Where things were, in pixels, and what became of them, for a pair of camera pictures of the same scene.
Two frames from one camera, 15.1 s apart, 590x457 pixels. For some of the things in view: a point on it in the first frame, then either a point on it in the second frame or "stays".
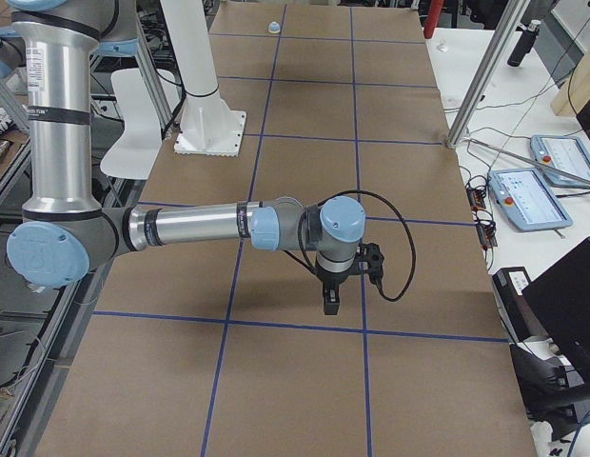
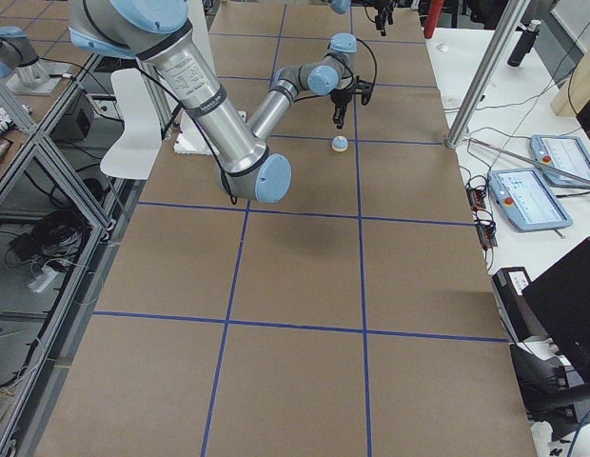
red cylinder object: x=434 y=9 stays
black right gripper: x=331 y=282 → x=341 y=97
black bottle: x=524 y=42 stays
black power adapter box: x=513 y=304 stays
